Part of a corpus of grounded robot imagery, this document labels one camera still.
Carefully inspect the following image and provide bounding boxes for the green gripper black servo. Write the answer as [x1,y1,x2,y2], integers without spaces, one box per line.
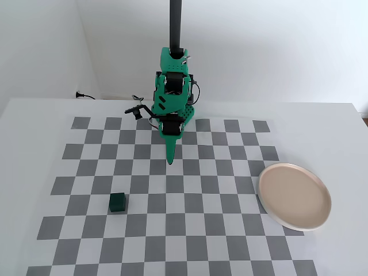
[159,113,187,166]

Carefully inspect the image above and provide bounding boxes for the dark green cube dice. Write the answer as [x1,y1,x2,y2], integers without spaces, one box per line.
[109,192,128,214]

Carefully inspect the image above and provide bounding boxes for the beige round plate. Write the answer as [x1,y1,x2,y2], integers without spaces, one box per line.
[258,162,333,232]

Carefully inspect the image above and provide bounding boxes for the grey white checkerboard mat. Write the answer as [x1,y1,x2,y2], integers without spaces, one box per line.
[27,116,319,276]

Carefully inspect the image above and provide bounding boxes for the black vertical pole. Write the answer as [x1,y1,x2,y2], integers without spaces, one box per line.
[168,0,183,56]

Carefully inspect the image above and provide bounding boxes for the coloured servo wires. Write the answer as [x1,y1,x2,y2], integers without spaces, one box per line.
[147,116,162,131]

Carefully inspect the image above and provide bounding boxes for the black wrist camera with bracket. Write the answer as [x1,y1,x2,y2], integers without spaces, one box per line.
[124,103,158,122]

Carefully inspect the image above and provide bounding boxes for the black looped cable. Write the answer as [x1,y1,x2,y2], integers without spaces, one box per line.
[189,81,201,106]

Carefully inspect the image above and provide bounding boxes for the black plug with cable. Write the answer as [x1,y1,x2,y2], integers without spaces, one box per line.
[75,90,97,101]

